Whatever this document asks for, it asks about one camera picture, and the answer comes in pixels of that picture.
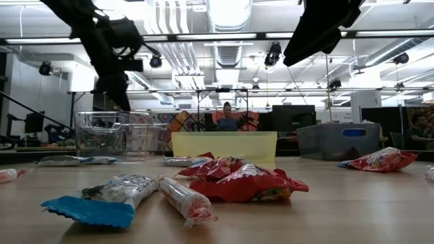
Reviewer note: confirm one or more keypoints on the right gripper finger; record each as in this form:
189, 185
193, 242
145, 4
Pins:
312, 40

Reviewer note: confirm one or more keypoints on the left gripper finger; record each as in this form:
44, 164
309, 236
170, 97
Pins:
115, 89

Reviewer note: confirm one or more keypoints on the white blue Hershey's bar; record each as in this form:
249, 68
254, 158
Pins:
179, 162
343, 164
101, 160
112, 193

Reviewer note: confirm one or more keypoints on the Smarties candy roll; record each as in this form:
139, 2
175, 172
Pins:
6, 175
186, 201
57, 160

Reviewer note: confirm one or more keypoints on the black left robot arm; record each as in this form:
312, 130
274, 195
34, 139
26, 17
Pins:
78, 23

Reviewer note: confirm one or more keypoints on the black ceiling spotlight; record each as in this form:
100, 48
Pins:
273, 54
155, 61
401, 58
45, 68
335, 84

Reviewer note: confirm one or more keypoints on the clear plastic bin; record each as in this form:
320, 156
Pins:
112, 135

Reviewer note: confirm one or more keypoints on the colourful patterned quilt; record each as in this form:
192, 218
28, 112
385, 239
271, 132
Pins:
183, 118

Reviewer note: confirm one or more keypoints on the large black monitor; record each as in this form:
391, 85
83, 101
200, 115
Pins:
293, 118

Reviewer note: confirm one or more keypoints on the white pillar cabinet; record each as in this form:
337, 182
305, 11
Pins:
365, 105

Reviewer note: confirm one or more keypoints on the small black monitor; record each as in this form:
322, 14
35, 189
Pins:
34, 122

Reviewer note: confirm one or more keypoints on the grey plastic bin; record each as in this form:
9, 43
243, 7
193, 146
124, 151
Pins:
325, 139

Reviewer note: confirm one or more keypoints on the orange cloth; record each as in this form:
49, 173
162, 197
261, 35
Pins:
237, 114

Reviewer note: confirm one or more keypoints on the black partition panel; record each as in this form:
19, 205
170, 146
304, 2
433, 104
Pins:
383, 125

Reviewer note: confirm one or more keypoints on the person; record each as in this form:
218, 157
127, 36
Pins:
418, 133
226, 122

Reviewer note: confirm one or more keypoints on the yellow plastic bin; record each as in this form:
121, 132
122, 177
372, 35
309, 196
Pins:
223, 145

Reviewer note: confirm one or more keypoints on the silver ventilation duct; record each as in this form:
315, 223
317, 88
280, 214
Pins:
229, 56

